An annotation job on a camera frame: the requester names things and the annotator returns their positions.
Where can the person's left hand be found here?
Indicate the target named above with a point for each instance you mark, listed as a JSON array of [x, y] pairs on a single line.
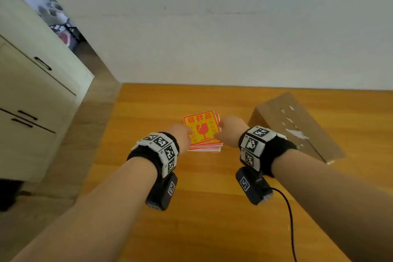
[[182, 137]]

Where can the person's right hand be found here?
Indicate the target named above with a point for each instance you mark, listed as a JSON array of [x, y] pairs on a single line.
[[233, 131]]

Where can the stack of warning stickers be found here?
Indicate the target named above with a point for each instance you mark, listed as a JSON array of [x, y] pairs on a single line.
[[205, 147]]

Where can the brown cardboard box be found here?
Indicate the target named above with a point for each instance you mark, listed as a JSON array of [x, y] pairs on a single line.
[[294, 117]]

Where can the person's right forearm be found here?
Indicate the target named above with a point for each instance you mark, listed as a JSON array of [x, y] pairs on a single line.
[[331, 200]]

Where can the person's left forearm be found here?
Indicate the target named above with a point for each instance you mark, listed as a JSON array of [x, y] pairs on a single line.
[[101, 209]]

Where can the black left wristband with markers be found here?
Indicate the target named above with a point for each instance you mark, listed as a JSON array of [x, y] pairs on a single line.
[[161, 146]]

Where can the black wristband with markers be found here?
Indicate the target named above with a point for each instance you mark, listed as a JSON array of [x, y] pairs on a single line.
[[254, 145], [161, 146]]

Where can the black right wristband with markers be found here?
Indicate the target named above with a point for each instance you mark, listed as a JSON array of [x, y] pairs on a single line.
[[254, 145]]

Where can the cream cabinet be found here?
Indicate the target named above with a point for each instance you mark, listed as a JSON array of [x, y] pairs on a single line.
[[27, 93]]

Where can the white grey bundle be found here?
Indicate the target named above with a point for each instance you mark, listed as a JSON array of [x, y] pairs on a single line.
[[50, 13]]

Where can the black object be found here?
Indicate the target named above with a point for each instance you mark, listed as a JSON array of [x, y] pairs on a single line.
[[9, 194]]

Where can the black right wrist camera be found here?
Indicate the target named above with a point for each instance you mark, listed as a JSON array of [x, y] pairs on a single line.
[[253, 186]]

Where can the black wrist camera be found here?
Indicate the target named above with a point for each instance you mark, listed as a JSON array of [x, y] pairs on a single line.
[[161, 194], [253, 186]]

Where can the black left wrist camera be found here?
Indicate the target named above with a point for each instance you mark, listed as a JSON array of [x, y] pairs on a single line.
[[161, 194]]

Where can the black metal frame rack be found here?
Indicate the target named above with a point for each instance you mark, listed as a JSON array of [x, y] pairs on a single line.
[[69, 30]]

